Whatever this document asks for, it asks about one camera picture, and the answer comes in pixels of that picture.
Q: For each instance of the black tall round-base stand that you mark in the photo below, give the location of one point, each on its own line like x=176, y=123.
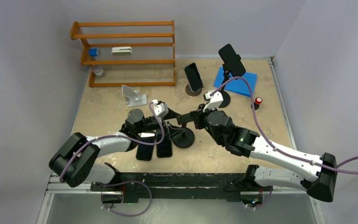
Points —
x=225, y=95

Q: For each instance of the phone on tall stand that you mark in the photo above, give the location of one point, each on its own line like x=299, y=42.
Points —
x=232, y=61

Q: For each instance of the blue foam mat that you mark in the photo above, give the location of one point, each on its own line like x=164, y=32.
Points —
x=237, y=86

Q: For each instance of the black phone from silver stand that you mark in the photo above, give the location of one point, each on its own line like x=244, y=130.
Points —
x=144, y=152

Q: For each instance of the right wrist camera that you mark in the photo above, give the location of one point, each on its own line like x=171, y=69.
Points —
x=213, y=101

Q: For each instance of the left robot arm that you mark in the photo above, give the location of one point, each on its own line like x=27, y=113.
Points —
x=75, y=161

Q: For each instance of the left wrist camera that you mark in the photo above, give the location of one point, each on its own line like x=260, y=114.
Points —
x=159, y=108

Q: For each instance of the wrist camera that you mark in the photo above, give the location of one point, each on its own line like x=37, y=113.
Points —
x=159, y=108
x=213, y=101

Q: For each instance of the small clear plastic jar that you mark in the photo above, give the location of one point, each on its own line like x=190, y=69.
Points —
x=97, y=70

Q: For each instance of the red black button knob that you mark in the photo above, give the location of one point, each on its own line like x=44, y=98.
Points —
x=256, y=103

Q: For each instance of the phone on wooden puck stand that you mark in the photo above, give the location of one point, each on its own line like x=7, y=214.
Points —
x=193, y=76

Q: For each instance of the silver folding phone stand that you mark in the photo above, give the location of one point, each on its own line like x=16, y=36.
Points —
x=132, y=97

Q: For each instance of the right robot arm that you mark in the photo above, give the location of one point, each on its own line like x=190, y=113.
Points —
x=311, y=173

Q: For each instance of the orange wooden rack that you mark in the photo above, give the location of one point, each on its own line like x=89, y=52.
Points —
x=138, y=53

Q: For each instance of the white flat device on rack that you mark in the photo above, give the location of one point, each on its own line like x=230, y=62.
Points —
x=121, y=51

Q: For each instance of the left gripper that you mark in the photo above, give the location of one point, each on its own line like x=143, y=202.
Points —
x=171, y=115

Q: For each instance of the blue white small box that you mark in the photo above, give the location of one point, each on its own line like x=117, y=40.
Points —
x=94, y=52

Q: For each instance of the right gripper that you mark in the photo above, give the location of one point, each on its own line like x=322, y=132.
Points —
x=198, y=115

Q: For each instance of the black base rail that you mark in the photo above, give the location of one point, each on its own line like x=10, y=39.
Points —
x=225, y=186

